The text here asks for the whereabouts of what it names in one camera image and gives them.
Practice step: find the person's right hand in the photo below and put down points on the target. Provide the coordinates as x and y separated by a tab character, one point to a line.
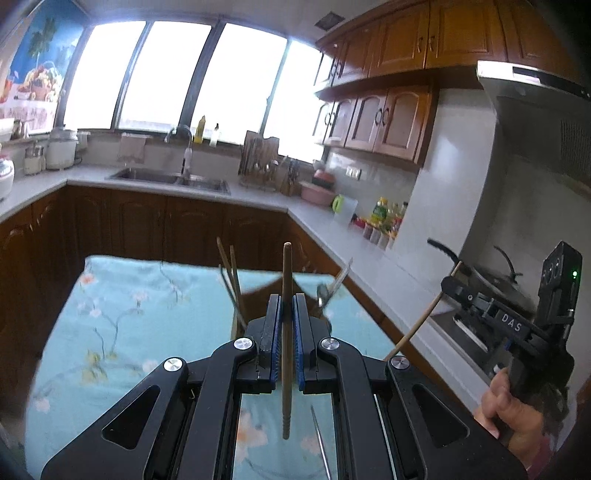
496	401

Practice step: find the pale dishcloth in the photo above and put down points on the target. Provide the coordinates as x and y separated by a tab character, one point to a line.
132	148

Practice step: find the clear condiment bottle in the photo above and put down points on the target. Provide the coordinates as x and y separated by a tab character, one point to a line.
400	217

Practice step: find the steel kitchen sink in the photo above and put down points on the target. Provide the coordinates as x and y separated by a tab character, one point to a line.
143	175

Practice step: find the metal spoon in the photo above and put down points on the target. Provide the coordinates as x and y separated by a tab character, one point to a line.
323	294

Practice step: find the yellow dish soap bottle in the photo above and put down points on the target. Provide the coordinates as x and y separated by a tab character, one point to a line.
199	131

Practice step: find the white and red rice cooker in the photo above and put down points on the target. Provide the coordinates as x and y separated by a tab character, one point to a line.
5	180

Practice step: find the person's right forearm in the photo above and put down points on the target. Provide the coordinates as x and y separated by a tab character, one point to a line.
542	458

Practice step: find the blue floral tablecloth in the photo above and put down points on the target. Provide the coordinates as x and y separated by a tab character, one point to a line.
115	323

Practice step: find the large kitchen window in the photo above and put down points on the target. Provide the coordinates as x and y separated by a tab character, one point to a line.
161	78

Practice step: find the dark wooden chopstick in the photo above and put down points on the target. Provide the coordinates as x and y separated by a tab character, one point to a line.
287	286

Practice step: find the wooden lower cabinets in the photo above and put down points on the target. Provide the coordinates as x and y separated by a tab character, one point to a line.
138	221

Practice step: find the grey kitchen countertop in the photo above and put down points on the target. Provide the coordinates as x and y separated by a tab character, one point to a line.
323	226

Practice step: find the light wooden chopstick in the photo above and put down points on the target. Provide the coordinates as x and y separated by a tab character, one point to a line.
225	261
420	323

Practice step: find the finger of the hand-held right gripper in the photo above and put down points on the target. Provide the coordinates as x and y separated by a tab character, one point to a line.
457	288

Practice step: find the dish rack with utensils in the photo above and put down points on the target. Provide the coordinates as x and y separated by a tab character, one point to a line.
261	177

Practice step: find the small white bottle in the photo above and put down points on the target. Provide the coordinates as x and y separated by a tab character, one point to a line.
214	137

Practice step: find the spice jar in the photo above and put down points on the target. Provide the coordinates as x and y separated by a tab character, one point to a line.
369	232
378	237
387	241

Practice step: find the white wall switch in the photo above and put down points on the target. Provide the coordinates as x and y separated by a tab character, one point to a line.
353	173

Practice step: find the wooden utensil holder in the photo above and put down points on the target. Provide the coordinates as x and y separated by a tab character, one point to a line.
239	325

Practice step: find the chrome kitchen faucet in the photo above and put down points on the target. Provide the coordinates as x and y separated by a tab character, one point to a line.
187	159

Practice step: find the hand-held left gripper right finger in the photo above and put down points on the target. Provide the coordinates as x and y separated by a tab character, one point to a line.
299	341

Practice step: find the pink plastic basin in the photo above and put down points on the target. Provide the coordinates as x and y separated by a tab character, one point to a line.
314	194

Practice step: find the yellow oil bottle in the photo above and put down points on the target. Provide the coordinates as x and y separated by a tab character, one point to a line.
381	213

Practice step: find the range hood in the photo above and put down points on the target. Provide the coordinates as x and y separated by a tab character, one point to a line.
531	115

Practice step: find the wooden cutting boards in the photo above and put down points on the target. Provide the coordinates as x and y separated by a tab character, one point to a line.
261	145

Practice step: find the fruit and palm wall poster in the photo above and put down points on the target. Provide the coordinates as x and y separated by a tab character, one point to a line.
41	69

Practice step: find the thin wooden chopstick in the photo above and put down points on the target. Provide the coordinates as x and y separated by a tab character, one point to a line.
234	272

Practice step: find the wooden cabinets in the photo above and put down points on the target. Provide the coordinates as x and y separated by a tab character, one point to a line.
138	221
397	120

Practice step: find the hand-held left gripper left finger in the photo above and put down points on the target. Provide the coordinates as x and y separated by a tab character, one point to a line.
275	341

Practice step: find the black wok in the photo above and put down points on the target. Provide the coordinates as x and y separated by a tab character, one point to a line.
501	286

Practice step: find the gas stove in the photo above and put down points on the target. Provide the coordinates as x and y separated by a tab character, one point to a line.
466	344

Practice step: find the white cooker pot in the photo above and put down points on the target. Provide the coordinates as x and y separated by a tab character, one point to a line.
61	150

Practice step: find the wooden upper cabinets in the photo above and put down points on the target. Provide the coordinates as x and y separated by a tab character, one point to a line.
397	120

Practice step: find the ceiling vent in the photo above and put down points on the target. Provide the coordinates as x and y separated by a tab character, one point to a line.
330	21

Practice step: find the metal chopstick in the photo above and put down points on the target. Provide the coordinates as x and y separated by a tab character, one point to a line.
228	286
321	438

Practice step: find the knife block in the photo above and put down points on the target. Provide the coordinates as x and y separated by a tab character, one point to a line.
291	177

